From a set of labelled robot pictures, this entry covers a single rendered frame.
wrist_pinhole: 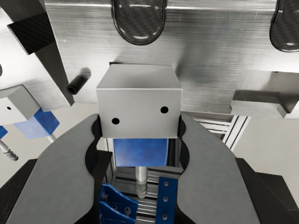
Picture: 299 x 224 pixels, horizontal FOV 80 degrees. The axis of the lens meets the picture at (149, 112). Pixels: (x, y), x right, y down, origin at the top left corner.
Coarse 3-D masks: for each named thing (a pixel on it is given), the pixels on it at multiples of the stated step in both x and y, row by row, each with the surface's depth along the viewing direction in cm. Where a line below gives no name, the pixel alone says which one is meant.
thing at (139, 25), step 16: (112, 0) 12; (128, 0) 13; (144, 0) 13; (160, 0) 12; (288, 0) 12; (112, 16) 13; (128, 16) 13; (144, 16) 13; (160, 16) 13; (288, 16) 12; (128, 32) 14; (144, 32) 14; (160, 32) 13; (272, 32) 12; (288, 32) 12; (288, 48) 13
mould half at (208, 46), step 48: (48, 0) 13; (96, 0) 13; (192, 0) 12; (240, 0) 12; (96, 48) 14; (144, 48) 14; (192, 48) 14; (240, 48) 13; (96, 96) 18; (192, 96) 16
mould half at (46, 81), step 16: (0, 0) 17; (16, 0) 18; (32, 0) 20; (0, 16) 17; (16, 16) 18; (0, 32) 18; (0, 48) 19; (16, 48) 19; (48, 48) 21; (16, 64) 20; (32, 64) 20; (48, 64) 21; (0, 80) 22; (16, 80) 22; (32, 80) 22; (48, 80) 21; (64, 80) 23; (48, 96) 23; (64, 96) 23
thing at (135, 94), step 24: (120, 72) 13; (144, 72) 13; (168, 72) 13; (120, 96) 10; (144, 96) 10; (168, 96) 10; (120, 120) 11; (144, 120) 11; (168, 120) 11; (120, 144) 14; (144, 144) 14; (144, 168) 16; (144, 192) 18
